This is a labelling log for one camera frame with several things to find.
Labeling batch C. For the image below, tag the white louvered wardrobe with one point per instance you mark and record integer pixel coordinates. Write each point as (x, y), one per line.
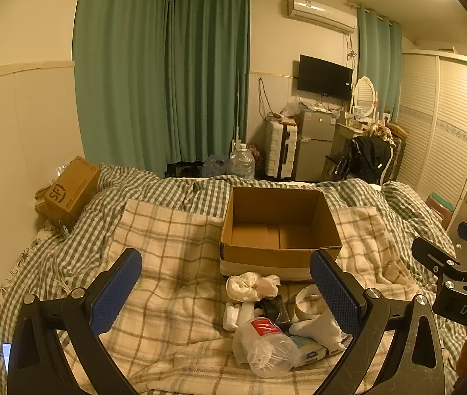
(439, 131)

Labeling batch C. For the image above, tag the beige plaid blanket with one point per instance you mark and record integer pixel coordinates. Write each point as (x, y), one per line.
(176, 255)

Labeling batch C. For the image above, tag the narrow green curtain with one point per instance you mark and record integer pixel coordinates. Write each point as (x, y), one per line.
(379, 66)

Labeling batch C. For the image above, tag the white sock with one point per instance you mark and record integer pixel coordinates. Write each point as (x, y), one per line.
(320, 331)

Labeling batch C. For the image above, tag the wide green curtain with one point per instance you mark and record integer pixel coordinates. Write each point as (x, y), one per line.
(118, 70)

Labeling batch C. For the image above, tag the blue and white packet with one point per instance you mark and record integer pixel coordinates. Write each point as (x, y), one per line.
(309, 354)

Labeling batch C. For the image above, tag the smartphone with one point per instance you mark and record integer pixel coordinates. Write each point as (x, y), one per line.
(7, 356)

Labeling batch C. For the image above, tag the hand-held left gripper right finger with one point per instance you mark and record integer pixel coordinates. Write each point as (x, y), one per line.
(334, 296)

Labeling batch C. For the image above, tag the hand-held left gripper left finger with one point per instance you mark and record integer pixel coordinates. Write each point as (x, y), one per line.
(116, 292)

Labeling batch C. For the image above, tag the small black object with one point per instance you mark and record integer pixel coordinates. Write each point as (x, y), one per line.
(276, 312)

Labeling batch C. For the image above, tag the white tape roll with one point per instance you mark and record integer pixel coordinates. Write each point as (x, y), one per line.
(305, 302)

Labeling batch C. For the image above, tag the clear plastic bags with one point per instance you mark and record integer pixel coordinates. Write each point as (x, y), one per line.
(216, 165)

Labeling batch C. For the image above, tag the clear plastic bag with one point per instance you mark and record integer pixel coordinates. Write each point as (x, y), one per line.
(295, 107)

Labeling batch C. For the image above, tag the white cloth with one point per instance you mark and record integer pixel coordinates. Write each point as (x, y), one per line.
(252, 286)

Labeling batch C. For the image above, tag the closed printed cardboard box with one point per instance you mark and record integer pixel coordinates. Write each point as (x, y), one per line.
(69, 189)

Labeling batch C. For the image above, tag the dark floral bag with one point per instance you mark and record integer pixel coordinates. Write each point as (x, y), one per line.
(257, 156)

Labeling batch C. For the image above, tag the white oval mirror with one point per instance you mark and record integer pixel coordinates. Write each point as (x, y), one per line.
(364, 94)

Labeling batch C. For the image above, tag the crushed clear plastic bottle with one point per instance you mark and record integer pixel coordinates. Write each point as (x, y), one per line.
(264, 345)

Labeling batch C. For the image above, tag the small grey fridge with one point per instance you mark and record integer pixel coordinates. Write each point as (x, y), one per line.
(313, 144)

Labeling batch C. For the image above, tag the teal topped stool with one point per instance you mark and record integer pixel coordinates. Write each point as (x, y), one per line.
(441, 205)

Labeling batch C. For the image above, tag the black jacket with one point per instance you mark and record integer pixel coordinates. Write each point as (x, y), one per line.
(365, 156)

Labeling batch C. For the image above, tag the black bag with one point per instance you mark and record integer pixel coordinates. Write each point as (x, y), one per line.
(183, 168)

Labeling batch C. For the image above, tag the white suitcase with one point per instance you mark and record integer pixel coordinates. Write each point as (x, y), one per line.
(280, 150)

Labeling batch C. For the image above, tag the black wall television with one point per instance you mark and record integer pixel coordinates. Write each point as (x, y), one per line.
(324, 77)

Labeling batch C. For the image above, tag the white air conditioner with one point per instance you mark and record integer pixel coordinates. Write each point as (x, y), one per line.
(322, 13)

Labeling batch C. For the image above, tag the small white bottle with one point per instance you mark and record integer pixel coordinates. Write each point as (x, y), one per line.
(232, 317)

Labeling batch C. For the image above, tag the white pole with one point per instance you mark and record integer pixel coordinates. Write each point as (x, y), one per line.
(238, 107)

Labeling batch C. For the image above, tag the green checked blanket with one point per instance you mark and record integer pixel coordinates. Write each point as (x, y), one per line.
(167, 191)

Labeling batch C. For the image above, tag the large clear water jug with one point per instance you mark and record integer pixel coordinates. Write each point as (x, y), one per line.
(241, 162)

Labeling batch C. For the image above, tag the dressing table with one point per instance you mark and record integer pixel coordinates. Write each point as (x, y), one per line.
(346, 133)

